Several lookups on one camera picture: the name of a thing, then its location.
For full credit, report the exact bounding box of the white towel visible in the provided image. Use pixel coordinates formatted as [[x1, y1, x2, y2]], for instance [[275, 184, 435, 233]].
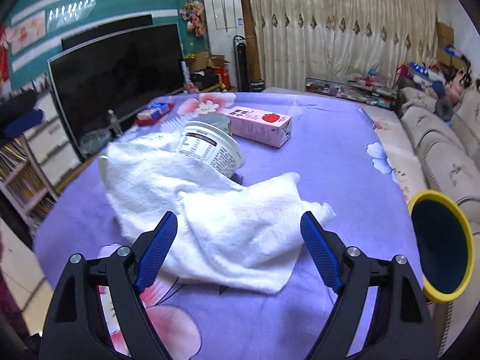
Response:
[[98, 133, 335, 294]]

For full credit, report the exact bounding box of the white yogurt tub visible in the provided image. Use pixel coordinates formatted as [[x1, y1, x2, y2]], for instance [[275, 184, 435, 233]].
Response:
[[176, 121, 244, 178]]

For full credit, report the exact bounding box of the purple floral tablecloth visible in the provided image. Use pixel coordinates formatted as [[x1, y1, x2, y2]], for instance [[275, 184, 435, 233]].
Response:
[[33, 94, 422, 359]]

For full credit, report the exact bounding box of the clear water bottle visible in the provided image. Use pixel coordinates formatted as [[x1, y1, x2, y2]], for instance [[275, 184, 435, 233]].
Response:
[[108, 110, 123, 137]]

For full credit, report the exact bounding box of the black bin with yellow rim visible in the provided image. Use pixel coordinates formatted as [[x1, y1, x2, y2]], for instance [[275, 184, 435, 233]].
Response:
[[408, 189, 475, 303]]

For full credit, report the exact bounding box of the glass ashtray bowl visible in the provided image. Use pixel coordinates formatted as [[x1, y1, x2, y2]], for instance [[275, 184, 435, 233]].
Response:
[[79, 128, 111, 156]]

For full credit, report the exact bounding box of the red and blue box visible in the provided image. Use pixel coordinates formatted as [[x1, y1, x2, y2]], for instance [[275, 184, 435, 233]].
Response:
[[135, 102, 173, 127]]

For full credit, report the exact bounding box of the pink strawberry milk carton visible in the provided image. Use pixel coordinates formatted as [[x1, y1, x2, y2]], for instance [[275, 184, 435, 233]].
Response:
[[220, 106, 291, 149]]

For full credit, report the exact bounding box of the green yellow TV cabinet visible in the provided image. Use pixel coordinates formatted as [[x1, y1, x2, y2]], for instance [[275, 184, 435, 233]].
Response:
[[1, 88, 166, 229]]

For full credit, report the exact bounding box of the beige sofa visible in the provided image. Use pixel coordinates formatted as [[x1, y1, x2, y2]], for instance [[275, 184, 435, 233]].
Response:
[[400, 88, 479, 359]]

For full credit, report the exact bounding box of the low glass shelf with clutter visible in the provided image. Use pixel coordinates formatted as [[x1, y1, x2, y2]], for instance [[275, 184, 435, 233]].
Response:
[[304, 77, 396, 111]]

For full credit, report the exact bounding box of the black flat television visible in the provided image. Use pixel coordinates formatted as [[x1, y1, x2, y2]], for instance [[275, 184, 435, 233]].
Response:
[[48, 24, 184, 158]]

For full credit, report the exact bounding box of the black tower fan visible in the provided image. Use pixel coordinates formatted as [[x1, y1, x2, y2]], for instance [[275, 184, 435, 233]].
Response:
[[233, 35, 251, 92]]

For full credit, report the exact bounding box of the pile of plush toys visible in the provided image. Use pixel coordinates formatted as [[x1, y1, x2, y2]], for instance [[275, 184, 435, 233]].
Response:
[[398, 44, 472, 125]]

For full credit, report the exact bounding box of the cream curtain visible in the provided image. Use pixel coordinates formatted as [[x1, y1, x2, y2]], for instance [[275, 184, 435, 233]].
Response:
[[250, 0, 438, 90]]

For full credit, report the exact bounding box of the cardboard boxes stack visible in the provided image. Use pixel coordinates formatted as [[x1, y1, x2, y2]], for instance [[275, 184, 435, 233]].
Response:
[[436, 22, 467, 69]]

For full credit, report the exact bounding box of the pink flower wall decoration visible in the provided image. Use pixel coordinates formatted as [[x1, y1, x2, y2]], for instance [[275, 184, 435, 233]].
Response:
[[180, 0, 206, 38]]

